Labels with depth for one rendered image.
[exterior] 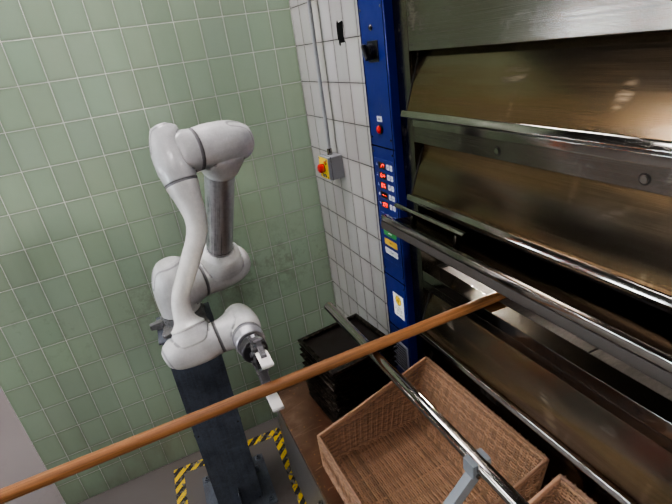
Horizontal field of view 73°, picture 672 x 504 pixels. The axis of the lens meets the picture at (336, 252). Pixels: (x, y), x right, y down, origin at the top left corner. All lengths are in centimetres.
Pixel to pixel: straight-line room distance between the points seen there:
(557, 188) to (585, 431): 60
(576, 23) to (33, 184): 190
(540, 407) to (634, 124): 78
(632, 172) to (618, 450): 64
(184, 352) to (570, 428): 105
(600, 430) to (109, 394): 208
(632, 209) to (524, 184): 26
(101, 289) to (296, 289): 94
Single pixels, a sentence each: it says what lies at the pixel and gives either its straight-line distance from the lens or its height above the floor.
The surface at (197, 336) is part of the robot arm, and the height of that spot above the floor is 123.
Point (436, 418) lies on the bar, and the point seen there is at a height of 117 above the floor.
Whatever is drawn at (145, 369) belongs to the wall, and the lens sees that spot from 251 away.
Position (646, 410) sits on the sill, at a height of 118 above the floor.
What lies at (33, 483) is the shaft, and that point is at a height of 119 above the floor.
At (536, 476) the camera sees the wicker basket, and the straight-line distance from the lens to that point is 148.
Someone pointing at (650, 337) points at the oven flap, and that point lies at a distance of 99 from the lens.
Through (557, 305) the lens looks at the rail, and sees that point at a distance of 99.
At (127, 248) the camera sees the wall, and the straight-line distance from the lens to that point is 223.
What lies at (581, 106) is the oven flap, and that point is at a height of 177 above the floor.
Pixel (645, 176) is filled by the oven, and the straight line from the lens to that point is 97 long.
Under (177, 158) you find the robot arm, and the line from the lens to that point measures 143.
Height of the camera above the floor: 194
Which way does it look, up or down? 24 degrees down
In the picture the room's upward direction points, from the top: 8 degrees counter-clockwise
